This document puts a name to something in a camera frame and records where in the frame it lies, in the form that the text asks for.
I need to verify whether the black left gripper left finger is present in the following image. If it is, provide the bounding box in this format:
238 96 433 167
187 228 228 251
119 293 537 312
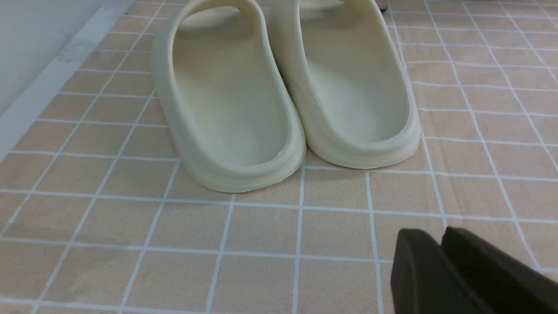
390 229 493 314

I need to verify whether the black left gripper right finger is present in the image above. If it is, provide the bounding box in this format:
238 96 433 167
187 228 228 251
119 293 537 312
441 227 558 314

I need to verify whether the cream right slide slipper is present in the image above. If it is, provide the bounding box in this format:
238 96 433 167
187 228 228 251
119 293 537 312
266 0 421 169

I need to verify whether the cream slide slipper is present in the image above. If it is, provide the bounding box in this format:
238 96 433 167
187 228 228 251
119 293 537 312
266 0 421 169
151 0 306 193

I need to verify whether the cream left slide slipper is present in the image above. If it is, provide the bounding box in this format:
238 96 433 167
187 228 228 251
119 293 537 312
151 0 306 193

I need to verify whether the checkered peach floor mat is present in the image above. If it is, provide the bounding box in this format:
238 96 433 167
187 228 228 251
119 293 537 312
0 0 557 314

